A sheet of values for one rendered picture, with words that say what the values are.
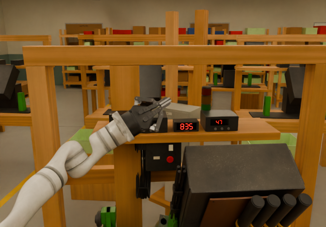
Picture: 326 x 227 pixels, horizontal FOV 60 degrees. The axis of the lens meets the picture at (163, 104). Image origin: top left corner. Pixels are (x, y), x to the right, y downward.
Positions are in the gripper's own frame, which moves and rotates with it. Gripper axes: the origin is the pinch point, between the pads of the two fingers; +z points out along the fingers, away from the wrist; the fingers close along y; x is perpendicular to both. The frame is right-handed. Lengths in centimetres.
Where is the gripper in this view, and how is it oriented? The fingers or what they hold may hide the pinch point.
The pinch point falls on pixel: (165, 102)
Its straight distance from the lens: 86.9
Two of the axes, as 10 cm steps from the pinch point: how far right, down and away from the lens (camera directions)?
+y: 5.5, 8.3, -0.8
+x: 1.4, -1.9, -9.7
